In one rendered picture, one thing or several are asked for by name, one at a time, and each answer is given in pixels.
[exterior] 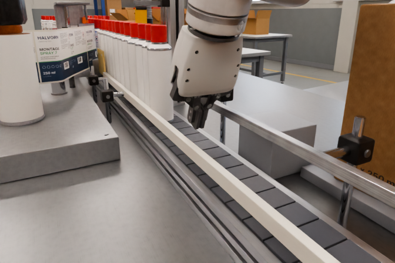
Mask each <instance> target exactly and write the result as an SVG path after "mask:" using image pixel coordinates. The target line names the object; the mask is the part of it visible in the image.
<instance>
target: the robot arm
mask: <svg viewBox="0 0 395 263"><path fill-rule="evenodd" d="M252 1H253V0H188V5H187V10H186V22H187V23H188V25H183V26H182V28H181V30H180V33H179V36H178V39H177V42H176V46H175V50H174V53H173V58H172V63H171V67H170V75H169V81H170V83H172V84H173V87H172V90H171V92H170V97H171V98H172V100H173V101H178V102H186V103H187V104H188V105H189V110H188V116H187V118H188V122H189V123H191V125H192V126H193V128H194V129H195V130H197V129H199V128H201V129H203V128H204V126H205V121H206V120H207V114H208V111H209V109H211V108H212V107H213V105H214V102H215V101H217V99H218V98H220V97H221V96H224V95H228V94H229V93H231V92H232V89H233V88H234V86H235V84H236V81H237V77H238V74H239V69H240V63H241V58H242V49H243V34H242V33H243V32H244V31H245V27H246V22H247V18H248V15H249V11H250V6H251V4H252ZM260 1H265V2H269V3H271V4H276V5H281V6H288V7H298V6H302V5H304V4H306V3H308V2H309V1H310V0H260Z"/></svg>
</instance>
